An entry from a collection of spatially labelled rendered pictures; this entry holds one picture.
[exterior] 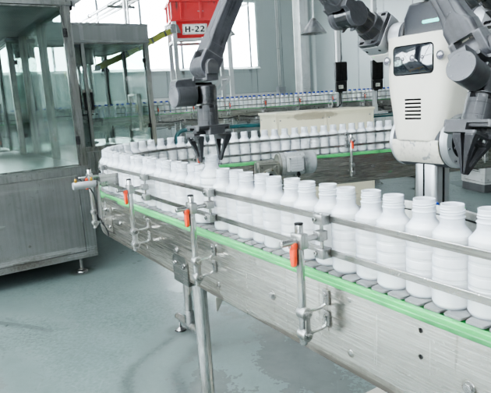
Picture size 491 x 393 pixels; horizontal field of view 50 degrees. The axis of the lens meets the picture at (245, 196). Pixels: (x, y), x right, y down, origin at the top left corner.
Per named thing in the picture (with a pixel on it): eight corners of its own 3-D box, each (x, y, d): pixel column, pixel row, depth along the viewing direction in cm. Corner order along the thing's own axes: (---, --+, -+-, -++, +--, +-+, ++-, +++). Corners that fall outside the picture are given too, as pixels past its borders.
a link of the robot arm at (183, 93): (218, 58, 138) (202, 61, 145) (178, 58, 132) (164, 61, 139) (221, 104, 140) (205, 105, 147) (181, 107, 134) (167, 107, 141)
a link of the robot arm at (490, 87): (510, 70, 101) (482, 72, 106) (494, 58, 97) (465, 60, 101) (503, 105, 101) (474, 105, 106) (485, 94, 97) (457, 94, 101)
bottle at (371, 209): (376, 269, 104) (375, 186, 101) (395, 277, 98) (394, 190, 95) (350, 274, 102) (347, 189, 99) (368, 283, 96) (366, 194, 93)
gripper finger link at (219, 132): (199, 161, 148) (196, 127, 146) (221, 158, 152) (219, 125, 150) (210, 162, 142) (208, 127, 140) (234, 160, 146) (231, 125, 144)
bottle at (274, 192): (294, 246, 123) (291, 176, 120) (273, 251, 120) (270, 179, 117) (280, 241, 128) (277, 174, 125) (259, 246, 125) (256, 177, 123)
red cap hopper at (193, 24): (184, 193, 795) (167, -2, 745) (178, 186, 864) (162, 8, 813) (243, 187, 817) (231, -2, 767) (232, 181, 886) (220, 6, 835)
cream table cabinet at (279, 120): (351, 206, 634) (348, 106, 613) (376, 216, 575) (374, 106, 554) (263, 217, 608) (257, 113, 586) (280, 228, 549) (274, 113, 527)
